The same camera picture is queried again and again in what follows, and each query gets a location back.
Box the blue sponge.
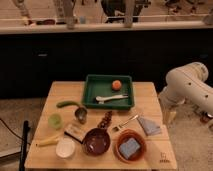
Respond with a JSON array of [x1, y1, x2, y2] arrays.
[[119, 138, 140, 159]]

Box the dark brown pan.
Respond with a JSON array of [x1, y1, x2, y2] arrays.
[[64, 128, 111, 156]]

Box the orange ball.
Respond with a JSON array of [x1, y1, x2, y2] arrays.
[[112, 80, 122, 90]]

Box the white small bowl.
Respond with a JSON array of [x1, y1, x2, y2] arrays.
[[56, 138, 75, 158]]

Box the orange brown bowl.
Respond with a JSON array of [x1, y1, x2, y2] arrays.
[[114, 129, 147, 163]]

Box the light green cup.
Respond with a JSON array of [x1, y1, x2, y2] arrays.
[[48, 114, 62, 130]]

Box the beige wooden block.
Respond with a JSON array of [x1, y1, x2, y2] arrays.
[[65, 124, 85, 140]]

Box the green plastic tray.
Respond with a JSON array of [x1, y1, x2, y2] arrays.
[[82, 74, 134, 110]]

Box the blue grey cloth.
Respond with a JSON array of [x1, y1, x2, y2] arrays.
[[137, 116, 162, 136]]

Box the green cucumber toy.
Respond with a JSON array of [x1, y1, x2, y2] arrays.
[[56, 101, 80, 108]]

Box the black stand post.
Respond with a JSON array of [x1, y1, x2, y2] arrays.
[[19, 121, 30, 171]]

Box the yellow banana toy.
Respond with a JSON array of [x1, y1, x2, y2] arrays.
[[36, 135, 61, 147]]

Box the dark metal cup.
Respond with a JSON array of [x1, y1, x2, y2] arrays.
[[75, 107, 87, 124]]

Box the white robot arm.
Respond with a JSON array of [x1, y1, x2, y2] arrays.
[[158, 62, 213, 125]]

